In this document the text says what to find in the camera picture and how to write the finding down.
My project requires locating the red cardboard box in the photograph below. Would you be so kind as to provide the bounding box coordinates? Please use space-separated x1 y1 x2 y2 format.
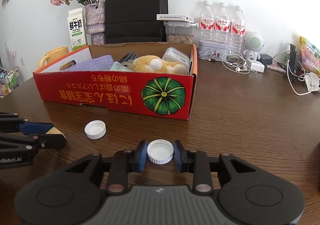
33 42 197 120

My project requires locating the black paper bag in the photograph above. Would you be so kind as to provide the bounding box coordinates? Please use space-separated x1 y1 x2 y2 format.
105 0 168 43

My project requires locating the clear cotton swab box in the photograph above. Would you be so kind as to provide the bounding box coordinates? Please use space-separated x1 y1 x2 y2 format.
162 47 190 68

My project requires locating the water bottle middle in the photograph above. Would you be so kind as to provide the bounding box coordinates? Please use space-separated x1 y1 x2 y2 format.
215 2 231 44

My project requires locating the milk carton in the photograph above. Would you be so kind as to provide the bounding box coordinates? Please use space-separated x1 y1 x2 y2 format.
67 8 87 51

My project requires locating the white tissue wad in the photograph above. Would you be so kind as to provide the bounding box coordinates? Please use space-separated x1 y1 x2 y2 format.
110 61 132 72

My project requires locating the white robot speaker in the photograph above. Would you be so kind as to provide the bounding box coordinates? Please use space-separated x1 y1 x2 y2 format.
243 32 265 61

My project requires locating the purple ceramic vase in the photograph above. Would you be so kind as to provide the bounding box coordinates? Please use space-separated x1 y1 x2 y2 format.
85 2 105 45

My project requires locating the yellow white plush toy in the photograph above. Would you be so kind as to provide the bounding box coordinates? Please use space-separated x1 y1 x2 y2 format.
132 55 188 75

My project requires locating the clear jar of seeds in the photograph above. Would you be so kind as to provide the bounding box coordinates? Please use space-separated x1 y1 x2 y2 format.
164 21 199 44

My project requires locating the snack bag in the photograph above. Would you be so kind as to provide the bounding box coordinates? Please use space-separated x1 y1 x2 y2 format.
299 36 320 77

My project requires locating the water bottle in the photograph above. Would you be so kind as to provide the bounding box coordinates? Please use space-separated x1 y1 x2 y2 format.
229 5 246 54
199 0 215 41
215 2 231 44

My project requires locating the water bottle right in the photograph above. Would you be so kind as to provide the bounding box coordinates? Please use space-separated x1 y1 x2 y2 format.
229 5 246 54

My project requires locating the water bottle left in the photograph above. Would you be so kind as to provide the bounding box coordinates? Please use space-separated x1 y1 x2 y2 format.
199 0 215 41

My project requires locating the medium white bottle cap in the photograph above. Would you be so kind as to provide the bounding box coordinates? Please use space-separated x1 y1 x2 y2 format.
85 120 107 140

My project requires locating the large white bottle cap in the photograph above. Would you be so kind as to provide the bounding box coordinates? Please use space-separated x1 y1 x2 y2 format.
147 139 174 165

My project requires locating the yellow ceramic mug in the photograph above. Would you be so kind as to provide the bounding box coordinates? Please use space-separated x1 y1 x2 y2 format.
39 46 69 68

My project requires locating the decorated tin box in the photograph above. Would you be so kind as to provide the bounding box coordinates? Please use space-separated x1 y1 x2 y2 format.
197 40 229 62

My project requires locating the white charger with cable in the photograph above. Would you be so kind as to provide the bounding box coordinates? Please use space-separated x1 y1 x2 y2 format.
246 59 265 73

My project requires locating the white flat box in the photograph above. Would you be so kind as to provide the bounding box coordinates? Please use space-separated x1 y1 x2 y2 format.
157 14 194 23

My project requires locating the purple cloth pouch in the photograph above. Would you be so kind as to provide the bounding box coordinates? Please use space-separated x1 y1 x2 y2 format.
63 55 114 72

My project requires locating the small beige wooden block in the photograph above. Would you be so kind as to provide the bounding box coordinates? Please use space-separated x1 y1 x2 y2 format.
46 126 65 138

